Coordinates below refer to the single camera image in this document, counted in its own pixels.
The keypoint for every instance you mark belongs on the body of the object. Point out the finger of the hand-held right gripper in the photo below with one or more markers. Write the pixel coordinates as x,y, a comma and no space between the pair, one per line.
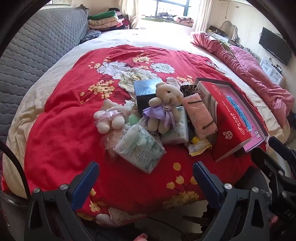
281,148
275,165

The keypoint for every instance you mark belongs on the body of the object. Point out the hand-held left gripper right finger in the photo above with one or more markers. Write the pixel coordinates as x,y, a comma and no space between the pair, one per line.
205,185

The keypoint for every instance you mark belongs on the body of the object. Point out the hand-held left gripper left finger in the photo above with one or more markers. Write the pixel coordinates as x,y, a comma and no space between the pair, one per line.
85,185

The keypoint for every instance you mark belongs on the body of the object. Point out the grey box tray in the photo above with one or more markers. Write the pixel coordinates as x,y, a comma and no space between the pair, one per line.
254,111

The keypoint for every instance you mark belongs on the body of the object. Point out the green tissue pack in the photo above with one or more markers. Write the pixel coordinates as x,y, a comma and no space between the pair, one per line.
138,148
178,132

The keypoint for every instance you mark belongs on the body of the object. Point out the teddy bear pink dress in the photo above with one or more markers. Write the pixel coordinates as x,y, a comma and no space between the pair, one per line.
104,125

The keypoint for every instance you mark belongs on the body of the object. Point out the pink cloth packet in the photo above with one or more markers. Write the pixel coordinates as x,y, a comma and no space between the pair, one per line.
198,113

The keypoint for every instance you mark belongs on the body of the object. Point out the leopard print pouch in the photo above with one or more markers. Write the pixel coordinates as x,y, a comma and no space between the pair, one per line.
187,90

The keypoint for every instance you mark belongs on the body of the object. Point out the teddy bear purple dress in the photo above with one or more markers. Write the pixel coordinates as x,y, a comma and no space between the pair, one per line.
166,92

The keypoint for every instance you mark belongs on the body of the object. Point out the yellow wipes pack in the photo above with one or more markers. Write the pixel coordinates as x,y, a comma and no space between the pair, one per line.
196,147

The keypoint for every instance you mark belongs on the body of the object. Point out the red floral blanket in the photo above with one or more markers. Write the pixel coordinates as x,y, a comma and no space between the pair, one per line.
69,139

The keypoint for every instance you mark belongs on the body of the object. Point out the pink book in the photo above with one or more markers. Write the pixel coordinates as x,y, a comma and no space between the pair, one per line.
242,111

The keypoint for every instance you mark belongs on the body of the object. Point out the red cardboard box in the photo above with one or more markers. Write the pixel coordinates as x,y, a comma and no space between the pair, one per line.
231,120

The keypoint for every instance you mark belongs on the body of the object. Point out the white drawer cabinet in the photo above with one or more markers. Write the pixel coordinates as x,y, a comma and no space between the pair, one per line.
270,70

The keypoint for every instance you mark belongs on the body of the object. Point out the pink quilt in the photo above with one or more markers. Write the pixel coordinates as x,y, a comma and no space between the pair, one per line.
249,67

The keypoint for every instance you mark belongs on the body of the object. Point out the black television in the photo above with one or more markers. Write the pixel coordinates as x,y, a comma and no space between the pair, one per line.
275,46

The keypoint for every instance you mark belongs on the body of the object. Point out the dark blue box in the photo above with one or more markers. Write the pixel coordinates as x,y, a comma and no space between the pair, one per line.
143,92

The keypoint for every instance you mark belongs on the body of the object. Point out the green blanket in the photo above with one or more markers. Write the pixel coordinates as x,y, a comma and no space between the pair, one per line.
224,44

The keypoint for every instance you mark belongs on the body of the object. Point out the vanity mirror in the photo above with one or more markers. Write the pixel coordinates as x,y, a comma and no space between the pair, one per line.
230,29

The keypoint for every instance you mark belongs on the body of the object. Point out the grey quilted headboard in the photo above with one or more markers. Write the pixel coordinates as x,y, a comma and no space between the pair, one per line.
34,46

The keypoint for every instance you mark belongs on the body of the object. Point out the bed with cream sheet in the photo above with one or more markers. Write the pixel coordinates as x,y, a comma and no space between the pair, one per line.
161,37

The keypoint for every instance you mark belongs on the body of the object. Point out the cream curtain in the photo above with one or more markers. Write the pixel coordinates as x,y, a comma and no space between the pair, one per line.
129,11
203,14

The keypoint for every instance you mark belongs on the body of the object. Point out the patterned folded blanket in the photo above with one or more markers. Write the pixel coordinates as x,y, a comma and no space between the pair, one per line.
185,20

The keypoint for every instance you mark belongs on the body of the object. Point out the pile of folded clothes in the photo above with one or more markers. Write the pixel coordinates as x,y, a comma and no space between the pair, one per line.
104,19

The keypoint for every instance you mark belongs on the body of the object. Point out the dark clothes heap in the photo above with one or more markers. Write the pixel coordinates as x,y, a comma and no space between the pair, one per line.
159,16

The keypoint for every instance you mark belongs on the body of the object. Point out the window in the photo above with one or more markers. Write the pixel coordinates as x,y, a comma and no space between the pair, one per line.
171,7

